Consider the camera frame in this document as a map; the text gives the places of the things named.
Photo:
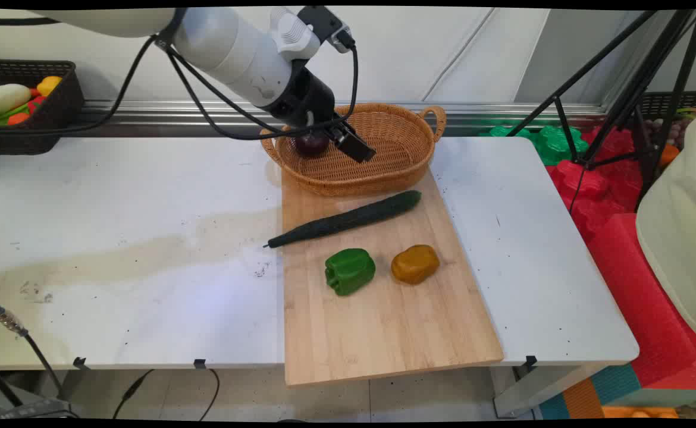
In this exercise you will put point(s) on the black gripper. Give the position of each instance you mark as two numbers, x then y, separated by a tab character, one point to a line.
300	98

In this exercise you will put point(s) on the dark green toy cucumber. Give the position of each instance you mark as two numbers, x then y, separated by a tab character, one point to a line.
348	219

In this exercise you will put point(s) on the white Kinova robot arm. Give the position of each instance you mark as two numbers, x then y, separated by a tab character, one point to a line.
235	53

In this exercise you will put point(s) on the purple toy onion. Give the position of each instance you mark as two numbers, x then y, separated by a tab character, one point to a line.
312	144

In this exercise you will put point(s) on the oval wicker basket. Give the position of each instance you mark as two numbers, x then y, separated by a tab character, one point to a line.
378	160

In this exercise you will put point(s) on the green toy bell pepper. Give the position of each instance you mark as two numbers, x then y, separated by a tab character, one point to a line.
349	271

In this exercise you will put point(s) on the yellow toy bell pepper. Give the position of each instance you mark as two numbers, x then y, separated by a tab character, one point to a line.
414	264

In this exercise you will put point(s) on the wooden cutting board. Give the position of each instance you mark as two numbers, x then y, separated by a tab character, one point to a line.
378	309

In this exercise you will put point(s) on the black table clip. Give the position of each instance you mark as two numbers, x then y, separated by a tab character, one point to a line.
79	362
200	363
530	360

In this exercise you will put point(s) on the black plastic storage basket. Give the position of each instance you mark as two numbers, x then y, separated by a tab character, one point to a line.
56	110

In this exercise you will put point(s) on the small yellow toy pepper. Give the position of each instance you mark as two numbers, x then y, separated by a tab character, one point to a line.
49	85

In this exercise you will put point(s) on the red toy vegetable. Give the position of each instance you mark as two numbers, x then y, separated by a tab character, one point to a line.
36	103

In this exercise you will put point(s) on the orange toy carrot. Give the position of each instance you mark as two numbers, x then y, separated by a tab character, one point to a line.
18	118

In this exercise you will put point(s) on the purple toy grapes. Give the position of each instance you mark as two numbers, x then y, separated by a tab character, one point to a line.
660	132

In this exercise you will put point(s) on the white toy radish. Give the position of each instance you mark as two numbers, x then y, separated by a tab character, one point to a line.
6	98

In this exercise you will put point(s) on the green toy bean pod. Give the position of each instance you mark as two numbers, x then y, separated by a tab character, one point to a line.
4	115

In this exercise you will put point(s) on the black mesh crate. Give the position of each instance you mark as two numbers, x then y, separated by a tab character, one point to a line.
675	102

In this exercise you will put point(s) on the cream fabric cover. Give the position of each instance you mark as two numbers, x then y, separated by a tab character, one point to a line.
678	238

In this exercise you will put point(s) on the teal and orange foam mat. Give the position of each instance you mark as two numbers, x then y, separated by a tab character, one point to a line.
598	392

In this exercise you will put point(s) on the black device with buttons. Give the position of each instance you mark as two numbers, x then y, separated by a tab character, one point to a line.
33	410

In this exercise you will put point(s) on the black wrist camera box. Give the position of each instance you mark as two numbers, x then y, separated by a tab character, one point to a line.
323	22

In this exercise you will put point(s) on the black camera tripod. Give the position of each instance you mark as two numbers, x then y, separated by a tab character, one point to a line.
627	101

